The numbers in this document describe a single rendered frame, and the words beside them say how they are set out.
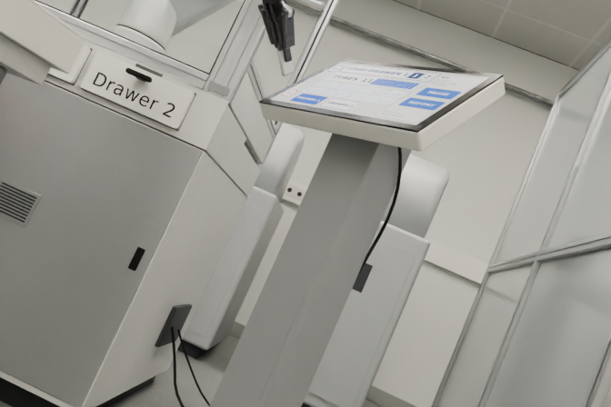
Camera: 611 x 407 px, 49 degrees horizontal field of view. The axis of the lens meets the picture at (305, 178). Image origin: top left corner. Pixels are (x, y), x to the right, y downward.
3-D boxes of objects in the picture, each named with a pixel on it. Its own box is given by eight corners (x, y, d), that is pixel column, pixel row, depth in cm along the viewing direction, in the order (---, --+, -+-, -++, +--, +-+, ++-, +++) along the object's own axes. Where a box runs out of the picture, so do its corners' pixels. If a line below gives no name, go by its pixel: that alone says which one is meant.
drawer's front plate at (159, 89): (176, 129, 176) (195, 92, 178) (79, 86, 179) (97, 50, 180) (177, 130, 178) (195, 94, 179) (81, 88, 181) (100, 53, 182)
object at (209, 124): (205, 150, 177) (228, 101, 179) (-125, 5, 187) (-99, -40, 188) (248, 196, 271) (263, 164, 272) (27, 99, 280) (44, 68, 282)
